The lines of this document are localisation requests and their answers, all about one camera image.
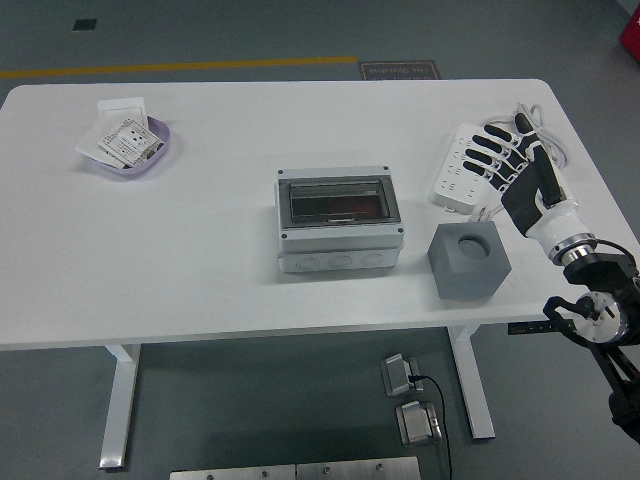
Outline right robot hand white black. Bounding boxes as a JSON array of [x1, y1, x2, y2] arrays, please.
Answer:
[[462, 112, 599, 264]]

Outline white power strip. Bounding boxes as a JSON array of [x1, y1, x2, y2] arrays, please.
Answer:
[[432, 122, 506, 214]]

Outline white power strip cord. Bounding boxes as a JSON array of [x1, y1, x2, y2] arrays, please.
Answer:
[[467, 102, 571, 224]]

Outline orange cylinder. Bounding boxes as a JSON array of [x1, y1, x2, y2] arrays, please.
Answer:
[[329, 195, 382, 215]]

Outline clear hinged box lid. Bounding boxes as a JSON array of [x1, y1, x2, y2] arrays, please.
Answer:
[[280, 177, 399, 231]]

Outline grey electrical enclosure box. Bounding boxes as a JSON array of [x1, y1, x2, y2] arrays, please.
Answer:
[[273, 164, 405, 275]]

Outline grey cube with round hole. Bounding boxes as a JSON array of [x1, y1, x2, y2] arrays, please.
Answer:
[[427, 220, 512, 301]]

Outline red object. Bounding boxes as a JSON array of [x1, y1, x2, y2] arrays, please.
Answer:
[[618, 12, 640, 61]]

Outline white table leg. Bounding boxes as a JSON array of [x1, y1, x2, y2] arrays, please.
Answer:
[[447, 324, 496, 441], [98, 343, 142, 471]]

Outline silver foot pedal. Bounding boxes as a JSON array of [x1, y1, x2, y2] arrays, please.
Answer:
[[394, 400, 444, 447], [379, 353, 426, 398]]

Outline printed white socket panel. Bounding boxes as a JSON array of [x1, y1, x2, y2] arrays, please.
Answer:
[[97, 117, 166, 169]]

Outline purple tray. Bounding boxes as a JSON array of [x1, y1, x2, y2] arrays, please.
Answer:
[[82, 115, 173, 180]]

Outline black pedal cable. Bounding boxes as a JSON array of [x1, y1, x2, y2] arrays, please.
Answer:
[[407, 373, 454, 480]]

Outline long metal base plate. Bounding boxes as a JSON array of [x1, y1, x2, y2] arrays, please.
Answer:
[[169, 464, 297, 480]]

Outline plain white square wall plate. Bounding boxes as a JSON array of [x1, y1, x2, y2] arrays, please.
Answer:
[[96, 97, 150, 131]]

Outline white wall plate tilted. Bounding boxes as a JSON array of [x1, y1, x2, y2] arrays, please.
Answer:
[[75, 118, 126, 169]]

